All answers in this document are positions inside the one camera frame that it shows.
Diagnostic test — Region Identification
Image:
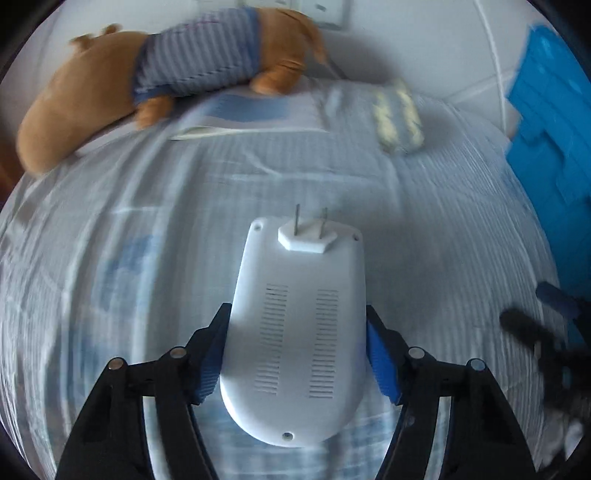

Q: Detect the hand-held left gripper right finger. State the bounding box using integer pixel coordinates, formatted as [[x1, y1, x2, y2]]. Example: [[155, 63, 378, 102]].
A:
[[365, 305, 539, 480]]

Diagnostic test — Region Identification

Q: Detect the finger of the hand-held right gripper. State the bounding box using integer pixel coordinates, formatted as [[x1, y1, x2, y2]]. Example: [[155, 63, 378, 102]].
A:
[[500, 307, 561, 356], [536, 282, 585, 319]]

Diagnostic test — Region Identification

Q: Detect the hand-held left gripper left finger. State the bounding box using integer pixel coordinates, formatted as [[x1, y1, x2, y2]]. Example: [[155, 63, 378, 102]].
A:
[[54, 302, 234, 480]]

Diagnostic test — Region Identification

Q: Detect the white plug-in device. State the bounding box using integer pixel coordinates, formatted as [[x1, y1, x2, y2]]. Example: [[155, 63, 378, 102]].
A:
[[219, 205, 368, 448]]

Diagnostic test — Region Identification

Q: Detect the blue plastic crate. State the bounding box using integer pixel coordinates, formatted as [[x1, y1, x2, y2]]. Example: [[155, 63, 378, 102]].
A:
[[505, 23, 591, 347]]

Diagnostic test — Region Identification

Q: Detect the light blue printed tablecloth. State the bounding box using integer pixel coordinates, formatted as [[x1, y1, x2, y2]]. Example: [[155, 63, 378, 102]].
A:
[[0, 76, 573, 480]]

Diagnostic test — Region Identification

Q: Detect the striped fabric pouch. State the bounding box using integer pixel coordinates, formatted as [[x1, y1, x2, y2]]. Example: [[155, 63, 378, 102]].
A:
[[370, 78, 426, 156]]

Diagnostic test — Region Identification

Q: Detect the blue white booklet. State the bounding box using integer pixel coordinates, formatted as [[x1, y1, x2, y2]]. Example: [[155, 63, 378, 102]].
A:
[[168, 92, 331, 140]]

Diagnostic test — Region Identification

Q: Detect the brown capybara plush striped shirt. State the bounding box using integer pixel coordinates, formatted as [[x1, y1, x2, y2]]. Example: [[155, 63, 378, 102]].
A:
[[16, 8, 329, 176]]

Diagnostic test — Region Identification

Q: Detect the white wall socket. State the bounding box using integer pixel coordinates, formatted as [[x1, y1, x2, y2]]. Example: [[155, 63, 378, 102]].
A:
[[295, 0, 352, 28]]

